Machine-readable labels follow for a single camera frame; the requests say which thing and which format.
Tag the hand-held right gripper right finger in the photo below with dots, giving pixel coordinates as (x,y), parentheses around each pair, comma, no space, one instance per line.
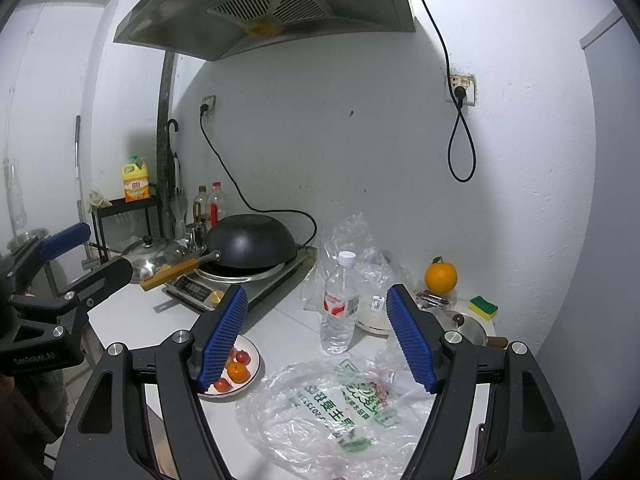
(412,340)

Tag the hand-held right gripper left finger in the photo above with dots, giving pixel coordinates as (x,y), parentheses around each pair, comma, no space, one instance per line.
(222,340)

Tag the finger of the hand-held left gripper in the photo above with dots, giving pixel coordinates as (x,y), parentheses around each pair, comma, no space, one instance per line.
(65,242)
(105,277)

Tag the red cherry tomato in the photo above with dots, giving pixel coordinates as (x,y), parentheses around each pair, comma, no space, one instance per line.
(243,356)
(222,385)

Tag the small mandarin orange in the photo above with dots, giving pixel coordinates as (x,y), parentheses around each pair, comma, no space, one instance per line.
(238,371)

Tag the white plate with dark rim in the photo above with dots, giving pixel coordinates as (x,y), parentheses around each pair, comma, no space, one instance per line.
(252,360)

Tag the clear printed plastic bag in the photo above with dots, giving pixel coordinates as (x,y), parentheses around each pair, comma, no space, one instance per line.
(310,420)

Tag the person's left forearm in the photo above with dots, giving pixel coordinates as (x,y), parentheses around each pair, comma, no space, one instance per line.
(42,405)

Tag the steel bowl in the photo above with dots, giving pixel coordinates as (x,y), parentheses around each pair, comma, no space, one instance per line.
(27,240)

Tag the white bowl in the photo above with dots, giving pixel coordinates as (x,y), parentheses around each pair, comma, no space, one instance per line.
(372,317)

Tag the glass pot lid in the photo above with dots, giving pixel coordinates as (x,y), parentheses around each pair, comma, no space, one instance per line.
(145,255)

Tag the pale cloth glove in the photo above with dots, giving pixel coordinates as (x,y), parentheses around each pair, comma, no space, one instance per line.
(99,200)

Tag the steel pot with lid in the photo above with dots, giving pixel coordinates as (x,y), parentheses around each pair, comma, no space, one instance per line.
(465,325)

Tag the large orange with leaf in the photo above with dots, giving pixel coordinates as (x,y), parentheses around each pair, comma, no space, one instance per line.
(441,277)

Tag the black metal rack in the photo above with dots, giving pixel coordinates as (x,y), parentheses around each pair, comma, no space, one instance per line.
(127,202)

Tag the clear plastic water bottle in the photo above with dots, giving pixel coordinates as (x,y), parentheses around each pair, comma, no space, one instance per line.
(340,310)

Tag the yellow green sponge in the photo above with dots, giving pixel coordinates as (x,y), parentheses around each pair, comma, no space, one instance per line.
(484,307)

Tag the steel induction cooker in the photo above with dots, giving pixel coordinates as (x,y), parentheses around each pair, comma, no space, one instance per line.
(280,280)

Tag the yellow detergent bottle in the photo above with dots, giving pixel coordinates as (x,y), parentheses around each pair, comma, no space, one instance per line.
(136,182)

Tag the clear crumpled plastic bag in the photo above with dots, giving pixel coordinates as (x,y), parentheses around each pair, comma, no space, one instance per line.
(370,255)

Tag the small glass jar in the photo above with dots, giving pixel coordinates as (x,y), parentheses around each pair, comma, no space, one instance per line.
(195,237)

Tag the oil bottle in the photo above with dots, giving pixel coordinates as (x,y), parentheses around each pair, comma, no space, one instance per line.
(200,207)

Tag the red label plastic bottle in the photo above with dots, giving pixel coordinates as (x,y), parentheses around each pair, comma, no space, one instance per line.
(217,205)

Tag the steel range hood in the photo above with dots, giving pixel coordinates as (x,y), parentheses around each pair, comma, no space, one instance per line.
(260,5)

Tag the white wall socket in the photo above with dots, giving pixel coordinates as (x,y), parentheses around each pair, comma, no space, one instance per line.
(460,90)
(208,104)

